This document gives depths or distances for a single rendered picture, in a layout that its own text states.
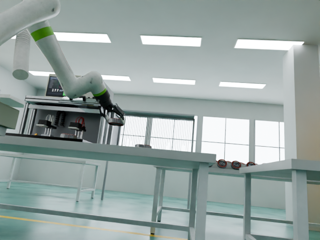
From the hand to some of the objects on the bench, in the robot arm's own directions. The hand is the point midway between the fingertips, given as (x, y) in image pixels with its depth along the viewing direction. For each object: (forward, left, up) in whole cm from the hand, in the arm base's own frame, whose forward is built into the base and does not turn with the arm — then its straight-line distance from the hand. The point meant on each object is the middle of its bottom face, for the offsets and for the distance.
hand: (115, 121), depth 167 cm
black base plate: (+4, +45, -18) cm, 48 cm away
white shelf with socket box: (+63, +134, -14) cm, 149 cm away
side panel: (+42, +12, -19) cm, 47 cm away
